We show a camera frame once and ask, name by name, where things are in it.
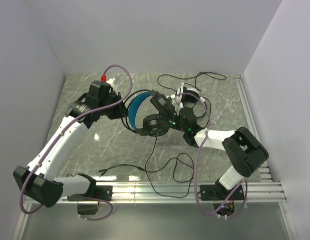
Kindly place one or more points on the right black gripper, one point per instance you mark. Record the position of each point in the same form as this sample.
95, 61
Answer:
176, 119

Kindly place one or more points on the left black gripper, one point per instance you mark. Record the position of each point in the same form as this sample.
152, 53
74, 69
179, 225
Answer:
119, 106

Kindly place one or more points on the black blue headphones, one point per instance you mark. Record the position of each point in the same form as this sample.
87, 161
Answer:
153, 125

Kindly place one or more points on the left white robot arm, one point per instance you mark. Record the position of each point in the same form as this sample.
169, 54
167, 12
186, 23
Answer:
38, 180

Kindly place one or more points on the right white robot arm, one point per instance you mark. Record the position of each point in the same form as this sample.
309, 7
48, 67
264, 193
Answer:
244, 151

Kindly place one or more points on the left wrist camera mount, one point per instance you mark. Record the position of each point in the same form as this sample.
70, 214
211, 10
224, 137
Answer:
114, 82

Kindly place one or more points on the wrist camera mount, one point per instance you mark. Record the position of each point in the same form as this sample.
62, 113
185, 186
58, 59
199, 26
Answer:
114, 82
175, 100

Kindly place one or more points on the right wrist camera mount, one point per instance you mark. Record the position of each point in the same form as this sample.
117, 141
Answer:
175, 100

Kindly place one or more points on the aluminium right side rail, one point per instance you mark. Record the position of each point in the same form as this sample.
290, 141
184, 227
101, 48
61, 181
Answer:
264, 170

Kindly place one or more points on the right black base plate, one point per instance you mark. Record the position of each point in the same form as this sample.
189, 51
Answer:
207, 192

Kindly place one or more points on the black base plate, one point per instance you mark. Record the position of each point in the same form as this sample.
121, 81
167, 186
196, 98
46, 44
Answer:
207, 192
100, 192

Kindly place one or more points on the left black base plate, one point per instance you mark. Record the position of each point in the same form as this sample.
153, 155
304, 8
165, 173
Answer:
100, 192

